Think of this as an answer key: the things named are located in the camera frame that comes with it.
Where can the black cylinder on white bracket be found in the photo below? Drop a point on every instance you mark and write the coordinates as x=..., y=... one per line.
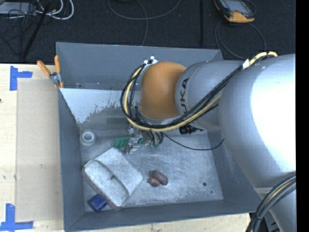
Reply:
x=186, y=130

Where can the blue small block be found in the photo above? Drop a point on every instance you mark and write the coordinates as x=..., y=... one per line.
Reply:
x=97, y=203

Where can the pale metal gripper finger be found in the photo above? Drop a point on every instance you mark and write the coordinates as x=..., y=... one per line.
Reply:
x=135, y=141
x=130, y=149

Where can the red-brown toy food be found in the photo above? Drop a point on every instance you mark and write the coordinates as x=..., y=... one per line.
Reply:
x=159, y=177

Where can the pale cardboard board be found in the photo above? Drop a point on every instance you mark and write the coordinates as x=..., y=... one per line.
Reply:
x=38, y=153

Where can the grey metal bin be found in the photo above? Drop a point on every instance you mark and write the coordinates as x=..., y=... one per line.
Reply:
x=188, y=168

